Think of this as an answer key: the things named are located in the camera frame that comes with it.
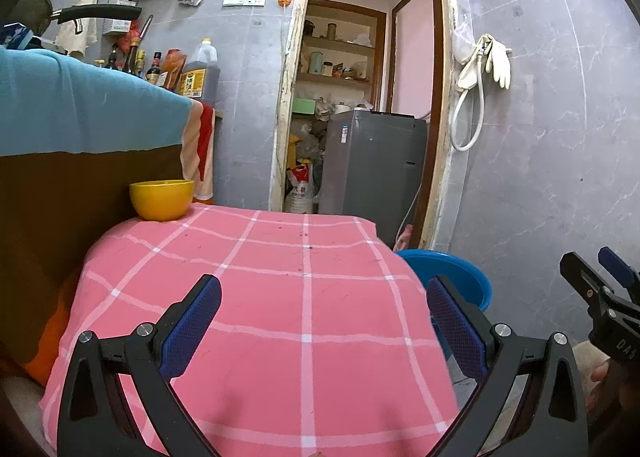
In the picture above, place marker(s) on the wooden shelf unit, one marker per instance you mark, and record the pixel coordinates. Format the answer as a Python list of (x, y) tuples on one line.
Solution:
[(345, 44)]

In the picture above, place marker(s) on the blue patterned box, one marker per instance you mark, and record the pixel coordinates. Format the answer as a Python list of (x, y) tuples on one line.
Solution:
[(15, 36)]

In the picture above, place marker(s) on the dark sauce bottle yellow label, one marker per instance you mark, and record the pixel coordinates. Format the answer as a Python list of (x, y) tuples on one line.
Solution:
[(140, 66)]

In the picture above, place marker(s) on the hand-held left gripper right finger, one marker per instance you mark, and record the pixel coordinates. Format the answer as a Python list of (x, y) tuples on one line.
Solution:
[(457, 327)]

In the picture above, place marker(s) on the green box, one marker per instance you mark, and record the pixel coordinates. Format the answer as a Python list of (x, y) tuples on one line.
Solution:
[(304, 106)]

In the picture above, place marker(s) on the brown cylinder can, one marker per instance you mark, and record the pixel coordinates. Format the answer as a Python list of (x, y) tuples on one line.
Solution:
[(331, 31)]

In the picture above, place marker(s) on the small dark bottle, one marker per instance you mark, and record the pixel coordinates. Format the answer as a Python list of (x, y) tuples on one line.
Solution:
[(112, 59)]

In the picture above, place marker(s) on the yellow plastic bowl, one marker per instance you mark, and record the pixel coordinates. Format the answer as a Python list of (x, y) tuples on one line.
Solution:
[(161, 199)]

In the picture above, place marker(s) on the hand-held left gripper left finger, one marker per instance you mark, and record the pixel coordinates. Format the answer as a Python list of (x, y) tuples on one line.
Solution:
[(192, 327)]

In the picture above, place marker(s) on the white sack red print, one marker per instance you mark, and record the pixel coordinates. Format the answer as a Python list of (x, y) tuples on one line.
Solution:
[(301, 189)]

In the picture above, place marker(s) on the orange pouch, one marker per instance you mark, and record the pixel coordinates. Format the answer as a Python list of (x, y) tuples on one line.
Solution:
[(173, 69)]

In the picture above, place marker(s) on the large cooking oil bottle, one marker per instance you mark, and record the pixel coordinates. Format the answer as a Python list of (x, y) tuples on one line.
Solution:
[(201, 76)]

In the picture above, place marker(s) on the cream rubber gloves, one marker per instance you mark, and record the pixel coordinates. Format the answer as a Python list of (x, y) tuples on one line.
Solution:
[(497, 62)]

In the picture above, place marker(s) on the green canister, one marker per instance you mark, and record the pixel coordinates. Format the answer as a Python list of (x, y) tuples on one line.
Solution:
[(315, 63)]

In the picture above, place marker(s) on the orange red striped towel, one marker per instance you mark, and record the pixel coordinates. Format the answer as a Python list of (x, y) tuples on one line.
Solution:
[(199, 147)]

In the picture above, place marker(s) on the person's right hand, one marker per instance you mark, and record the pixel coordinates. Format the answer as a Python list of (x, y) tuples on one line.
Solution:
[(600, 377)]

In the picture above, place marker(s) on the wooden door frame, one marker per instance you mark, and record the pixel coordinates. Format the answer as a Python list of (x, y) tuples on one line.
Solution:
[(285, 87)]

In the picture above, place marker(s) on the grey washing machine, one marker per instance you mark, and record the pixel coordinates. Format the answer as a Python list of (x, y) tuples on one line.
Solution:
[(372, 172)]

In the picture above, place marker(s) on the beige hanging cloth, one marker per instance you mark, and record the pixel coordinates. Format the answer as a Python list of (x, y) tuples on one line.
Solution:
[(80, 32)]

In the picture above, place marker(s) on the pink door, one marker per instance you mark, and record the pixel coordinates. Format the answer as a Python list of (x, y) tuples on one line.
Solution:
[(415, 52)]

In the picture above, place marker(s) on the orange cloth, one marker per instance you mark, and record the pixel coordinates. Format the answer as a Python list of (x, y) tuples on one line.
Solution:
[(55, 337)]

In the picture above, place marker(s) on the pink plaid tablecloth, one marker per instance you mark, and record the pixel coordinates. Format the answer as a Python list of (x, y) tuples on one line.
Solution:
[(280, 317)]

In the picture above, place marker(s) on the metal utensil holder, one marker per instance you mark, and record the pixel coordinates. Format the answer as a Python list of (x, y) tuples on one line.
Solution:
[(117, 22)]

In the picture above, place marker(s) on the blue and brown cloth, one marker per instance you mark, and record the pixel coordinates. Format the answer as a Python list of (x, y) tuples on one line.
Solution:
[(75, 147)]

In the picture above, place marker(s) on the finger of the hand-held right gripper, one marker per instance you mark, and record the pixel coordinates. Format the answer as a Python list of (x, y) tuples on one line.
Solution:
[(619, 267), (582, 274)]

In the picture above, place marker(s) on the blue plastic bucket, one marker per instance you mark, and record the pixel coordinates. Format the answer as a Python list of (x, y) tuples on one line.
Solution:
[(455, 272)]

